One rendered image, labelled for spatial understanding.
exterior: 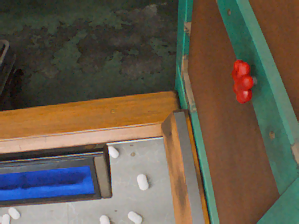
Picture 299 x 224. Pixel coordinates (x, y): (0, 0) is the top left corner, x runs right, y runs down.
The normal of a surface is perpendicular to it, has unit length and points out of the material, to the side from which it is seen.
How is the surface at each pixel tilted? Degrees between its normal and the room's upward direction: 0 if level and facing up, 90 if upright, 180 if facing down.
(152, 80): 0
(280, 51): 90
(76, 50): 0
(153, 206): 0
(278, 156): 90
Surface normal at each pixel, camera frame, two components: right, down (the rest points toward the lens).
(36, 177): 0.05, 0.44
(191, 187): -0.06, -0.52
